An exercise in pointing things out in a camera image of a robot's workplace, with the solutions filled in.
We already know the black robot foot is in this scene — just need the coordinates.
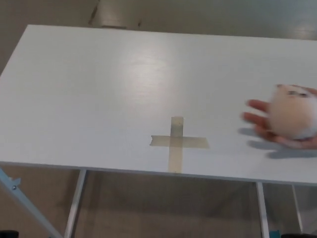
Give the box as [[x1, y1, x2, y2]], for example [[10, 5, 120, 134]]
[[282, 232, 317, 238]]

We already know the pink dumpling plush toy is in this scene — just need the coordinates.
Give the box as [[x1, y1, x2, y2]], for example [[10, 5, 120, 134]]
[[269, 84, 317, 141]]

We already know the short beige tape strip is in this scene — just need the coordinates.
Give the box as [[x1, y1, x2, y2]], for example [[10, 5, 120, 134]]
[[151, 135, 210, 150]]

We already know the white metal table leg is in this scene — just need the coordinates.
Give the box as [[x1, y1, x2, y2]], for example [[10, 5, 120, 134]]
[[290, 184, 304, 234], [64, 170, 88, 238], [256, 181, 271, 238]]

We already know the light blue metal frame bar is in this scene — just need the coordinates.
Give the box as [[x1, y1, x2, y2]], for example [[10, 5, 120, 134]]
[[0, 167, 63, 238]]

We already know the person's bare hand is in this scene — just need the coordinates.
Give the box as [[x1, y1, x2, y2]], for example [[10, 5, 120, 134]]
[[241, 87, 317, 151]]

